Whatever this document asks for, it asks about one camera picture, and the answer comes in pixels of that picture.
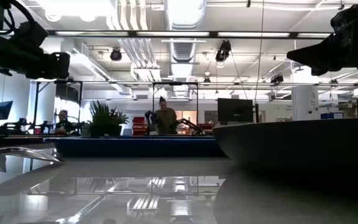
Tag rig overhead light bar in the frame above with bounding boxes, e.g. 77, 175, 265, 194
47, 30, 334, 40

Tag red storage bins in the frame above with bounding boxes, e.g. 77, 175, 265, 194
132, 116, 149, 136

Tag blue plastic tray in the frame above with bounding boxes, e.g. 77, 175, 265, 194
44, 136, 228, 159

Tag dark grey round plate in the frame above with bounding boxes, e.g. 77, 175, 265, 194
212, 117, 358, 178

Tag silver ventilation duct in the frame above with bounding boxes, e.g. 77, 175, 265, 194
165, 0, 208, 97

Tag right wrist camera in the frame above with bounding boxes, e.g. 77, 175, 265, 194
330, 3, 358, 32

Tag person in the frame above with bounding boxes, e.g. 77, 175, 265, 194
54, 109, 76, 136
144, 96, 180, 136

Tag small potted succulent plant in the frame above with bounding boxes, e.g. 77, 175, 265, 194
88, 100, 130, 138

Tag black background rig frame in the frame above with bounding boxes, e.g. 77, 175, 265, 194
152, 82, 200, 136

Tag black overhead camera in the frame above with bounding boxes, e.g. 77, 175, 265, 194
109, 47, 123, 62
215, 39, 232, 62

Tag spoon with wooden handle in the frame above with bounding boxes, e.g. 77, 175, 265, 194
0, 146, 65, 165

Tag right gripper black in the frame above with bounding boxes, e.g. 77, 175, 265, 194
286, 17, 358, 77

